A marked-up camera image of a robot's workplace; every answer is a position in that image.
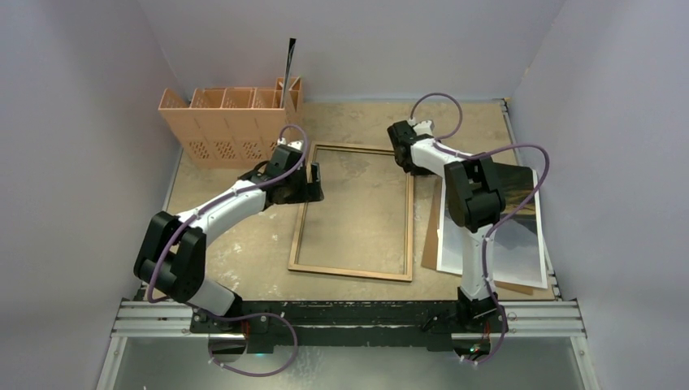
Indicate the aluminium rail frame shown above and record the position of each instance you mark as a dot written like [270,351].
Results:
[548,349]

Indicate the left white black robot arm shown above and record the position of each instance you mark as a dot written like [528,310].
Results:
[172,257]

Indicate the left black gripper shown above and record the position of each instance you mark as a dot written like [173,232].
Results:
[310,192]

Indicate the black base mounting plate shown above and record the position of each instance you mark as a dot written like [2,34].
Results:
[437,326]

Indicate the brown cardboard backing board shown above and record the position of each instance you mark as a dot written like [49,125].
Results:
[430,249]

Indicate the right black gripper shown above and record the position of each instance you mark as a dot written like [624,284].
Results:
[398,149]

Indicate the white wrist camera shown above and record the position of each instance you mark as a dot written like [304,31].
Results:
[297,145]
[422,128]

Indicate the wooden picture frame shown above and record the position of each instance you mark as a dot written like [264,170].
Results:
[407,274]

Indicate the landscape photo print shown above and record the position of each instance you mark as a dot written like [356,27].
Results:
[518,250]

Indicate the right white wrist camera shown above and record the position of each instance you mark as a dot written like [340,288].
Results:
[422,128]

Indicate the orange perforated organizer rack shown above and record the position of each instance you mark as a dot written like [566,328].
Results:
[232,127]

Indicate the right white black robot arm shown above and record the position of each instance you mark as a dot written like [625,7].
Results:
[475,201]

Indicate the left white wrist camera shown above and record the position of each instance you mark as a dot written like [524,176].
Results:
[297,145]

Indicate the black flat strip in rack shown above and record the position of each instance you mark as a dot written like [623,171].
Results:
[287,71]

